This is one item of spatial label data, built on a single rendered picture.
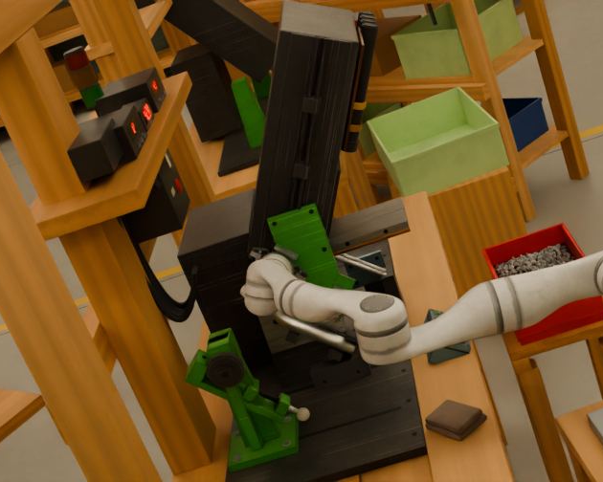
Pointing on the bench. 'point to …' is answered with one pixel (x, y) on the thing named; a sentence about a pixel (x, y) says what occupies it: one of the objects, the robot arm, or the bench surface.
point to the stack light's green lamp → (92, 96)
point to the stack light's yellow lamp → (85, 78)
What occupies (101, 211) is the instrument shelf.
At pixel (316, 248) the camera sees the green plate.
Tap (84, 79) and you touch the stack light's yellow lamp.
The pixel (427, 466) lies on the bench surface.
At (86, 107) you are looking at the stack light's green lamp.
